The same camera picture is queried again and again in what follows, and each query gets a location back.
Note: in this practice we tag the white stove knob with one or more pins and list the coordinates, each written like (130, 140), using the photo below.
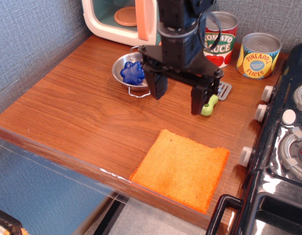
(266, 94)
(245, 156)
(260, 112)

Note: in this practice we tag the white stove knob lower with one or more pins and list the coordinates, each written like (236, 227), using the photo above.
(245, 156)

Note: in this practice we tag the tomato sauce can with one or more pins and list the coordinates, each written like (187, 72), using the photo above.
(221, 29)

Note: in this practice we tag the white stove knob upper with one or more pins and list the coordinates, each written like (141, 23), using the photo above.
(266, 94)

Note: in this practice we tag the black toy stove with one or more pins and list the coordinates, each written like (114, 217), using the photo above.
(272, 190)

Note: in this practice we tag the grey spatula green handle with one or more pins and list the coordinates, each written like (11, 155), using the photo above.
(222, 93)

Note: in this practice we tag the orange toy plate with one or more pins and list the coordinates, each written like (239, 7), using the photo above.
(126, 16)

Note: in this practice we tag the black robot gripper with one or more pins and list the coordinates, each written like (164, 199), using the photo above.
(180, 56)

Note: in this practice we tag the toy microwave teal and cream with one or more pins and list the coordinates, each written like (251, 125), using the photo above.
(99, 18)

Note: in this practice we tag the blue flower-shaped toy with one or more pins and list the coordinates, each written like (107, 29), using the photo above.
(133, 73)

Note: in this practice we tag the white stove knob middle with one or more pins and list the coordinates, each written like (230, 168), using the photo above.
(260, 112)

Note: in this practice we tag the small steel bowl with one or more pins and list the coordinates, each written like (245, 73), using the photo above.
(137, 91)

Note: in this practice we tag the pineapple slices can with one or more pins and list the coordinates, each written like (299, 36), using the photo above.
(258, 55)

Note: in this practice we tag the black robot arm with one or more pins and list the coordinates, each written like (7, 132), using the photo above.
(182, 26)

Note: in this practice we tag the orange woven cloth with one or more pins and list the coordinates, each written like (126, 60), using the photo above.
(182, 170)

